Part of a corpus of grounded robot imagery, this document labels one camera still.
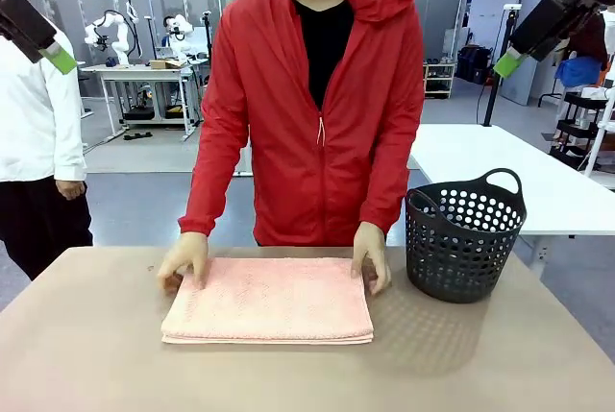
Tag dark grey perforated basket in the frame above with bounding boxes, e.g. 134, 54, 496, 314
405, 168, 529, 304

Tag large white table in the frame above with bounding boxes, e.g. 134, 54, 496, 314
407, 123, 615, 279

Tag bystander hand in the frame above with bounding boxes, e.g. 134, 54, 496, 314
54, 179, 88, 203

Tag black stand with pole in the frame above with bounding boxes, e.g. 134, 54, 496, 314
476, 4, 523, 128

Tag person's right hand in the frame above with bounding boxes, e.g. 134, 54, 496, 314
157, 231, 211, 294

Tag person in red jacket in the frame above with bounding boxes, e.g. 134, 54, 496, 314
178, 0, 427, 248

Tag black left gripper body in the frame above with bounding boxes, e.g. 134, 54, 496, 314
0, 0, 58, 64

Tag white desk with robot arms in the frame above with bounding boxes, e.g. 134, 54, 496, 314
80, 63, 199, 143

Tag black tripod pole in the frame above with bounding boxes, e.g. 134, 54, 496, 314
201, 10, 216, 96

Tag white shoe rack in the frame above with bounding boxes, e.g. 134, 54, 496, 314
422, 60, 457, 100

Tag black bags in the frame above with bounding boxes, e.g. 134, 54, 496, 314
455, 44, 495, 85

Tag person's left forearm red sleeve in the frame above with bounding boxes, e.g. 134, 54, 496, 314
358, 142, 415, 236

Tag pink terry towel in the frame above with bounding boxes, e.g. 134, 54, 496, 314
160, 256, 375, 346

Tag dark red coat on stand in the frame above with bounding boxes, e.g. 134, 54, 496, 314
559, 12, 610, 72

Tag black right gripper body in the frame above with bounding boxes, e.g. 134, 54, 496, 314
507, 0, 586, 62

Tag black trolley cart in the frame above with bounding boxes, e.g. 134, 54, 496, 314
550, 89, 612, 169

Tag bystander in white shirt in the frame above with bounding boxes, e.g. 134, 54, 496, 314
0, 22, 95, 281

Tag blue cloth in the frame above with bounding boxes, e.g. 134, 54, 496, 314
553, 56, 609, 87

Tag person's right forearm red sleeve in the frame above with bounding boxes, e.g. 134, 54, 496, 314
178, 142, 251, 241

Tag person's left hand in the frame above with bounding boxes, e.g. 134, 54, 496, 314
350, 221, 393, 296

